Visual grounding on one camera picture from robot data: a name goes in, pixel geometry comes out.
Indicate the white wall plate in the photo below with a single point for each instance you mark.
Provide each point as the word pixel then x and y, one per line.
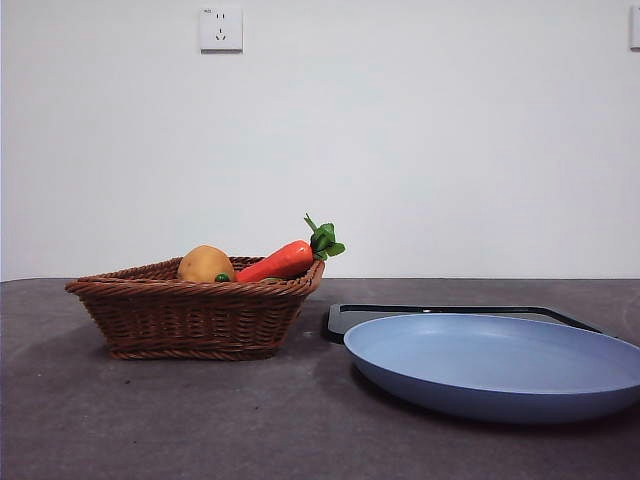
pixel 635 27

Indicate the green pepper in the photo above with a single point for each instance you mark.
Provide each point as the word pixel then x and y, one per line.
pixel 222 277

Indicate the brown wicker basket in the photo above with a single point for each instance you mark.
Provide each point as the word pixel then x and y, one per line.
pixel 190 320

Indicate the orange carrot with green leaves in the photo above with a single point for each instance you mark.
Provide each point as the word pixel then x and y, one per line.
pixel 280 260

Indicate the yellow-brown potato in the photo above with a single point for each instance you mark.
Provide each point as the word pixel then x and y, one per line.
pixel 202 262

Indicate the black flat tray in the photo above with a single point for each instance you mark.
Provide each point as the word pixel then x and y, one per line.
pixel 336 325

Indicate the white wall socket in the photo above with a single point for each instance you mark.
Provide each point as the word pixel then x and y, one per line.
pixel 221 29

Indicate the blue round plate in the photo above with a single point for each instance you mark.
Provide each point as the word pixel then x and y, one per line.
pixel 490 365

